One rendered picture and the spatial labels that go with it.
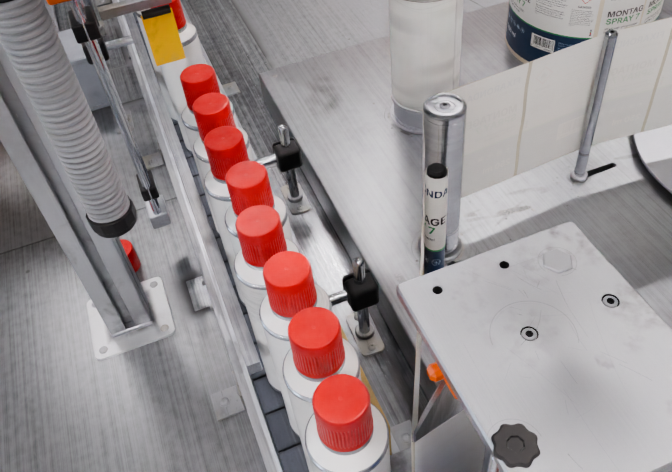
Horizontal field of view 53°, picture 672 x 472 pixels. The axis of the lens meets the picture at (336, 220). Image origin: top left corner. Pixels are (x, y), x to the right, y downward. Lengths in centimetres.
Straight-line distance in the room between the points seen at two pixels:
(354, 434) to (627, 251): 44
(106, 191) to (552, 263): 30
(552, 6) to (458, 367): 67
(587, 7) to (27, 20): 68
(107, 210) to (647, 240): 54
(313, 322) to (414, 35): 44
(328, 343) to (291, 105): 57
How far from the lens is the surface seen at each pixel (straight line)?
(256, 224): 49
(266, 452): 62
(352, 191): 80
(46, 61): 44
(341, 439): 40
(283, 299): 45
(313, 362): 43
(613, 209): 80
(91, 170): 48
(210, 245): 65
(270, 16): 125
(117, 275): 71
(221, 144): 56
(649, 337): 36
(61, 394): 77
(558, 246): 39
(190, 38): 80
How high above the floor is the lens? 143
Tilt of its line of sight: 46 degrees down
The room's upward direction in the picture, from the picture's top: 7 degrees counter-clockwise
